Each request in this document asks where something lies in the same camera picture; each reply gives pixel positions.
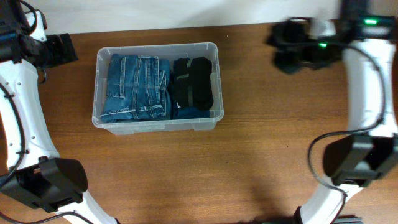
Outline dark blue jeans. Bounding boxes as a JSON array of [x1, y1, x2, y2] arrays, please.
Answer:
[[101, 54, 172, 123]]

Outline small black garment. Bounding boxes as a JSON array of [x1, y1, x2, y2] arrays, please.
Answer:
[[272, 50, 313, 75]]

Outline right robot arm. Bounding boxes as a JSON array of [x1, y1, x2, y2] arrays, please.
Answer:
[[267, 1, 397, 223]]

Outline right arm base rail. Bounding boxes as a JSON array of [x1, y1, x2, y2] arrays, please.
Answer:
[[333, 217, 364, 224]]

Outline teal shirt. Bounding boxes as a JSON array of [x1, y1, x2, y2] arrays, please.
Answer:
[[169, 72, 210, 119]]

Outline large black garment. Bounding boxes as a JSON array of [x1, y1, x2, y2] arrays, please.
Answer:
[[173, 57, 214, 111]]

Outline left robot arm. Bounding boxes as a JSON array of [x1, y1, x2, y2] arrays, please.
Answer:
[[1, 0, 116, 223]]

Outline clear plastic storage container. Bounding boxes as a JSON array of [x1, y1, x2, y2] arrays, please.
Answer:
[[91, 42, 224, 135]]

